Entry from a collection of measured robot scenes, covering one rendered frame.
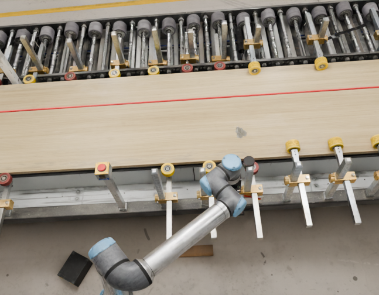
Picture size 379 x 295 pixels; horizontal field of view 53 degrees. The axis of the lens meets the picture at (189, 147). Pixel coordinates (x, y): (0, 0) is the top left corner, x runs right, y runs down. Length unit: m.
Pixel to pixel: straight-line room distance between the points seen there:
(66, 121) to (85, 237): 1.03
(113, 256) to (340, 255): 1.99
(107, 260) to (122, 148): 1.00
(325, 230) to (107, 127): 1.82
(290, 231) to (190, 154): 1.17
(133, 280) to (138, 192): 1.11
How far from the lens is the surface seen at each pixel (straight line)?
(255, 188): 2.26
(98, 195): 2.62
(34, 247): 3.35
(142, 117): 2.52
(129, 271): 1.54
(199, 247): 2.95
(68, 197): 2.68
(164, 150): 2.36
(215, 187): 1.73
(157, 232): 3.10
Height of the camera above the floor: 2.90
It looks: 58 degrees down
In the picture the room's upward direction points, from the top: 7 degrees counter-clockwise
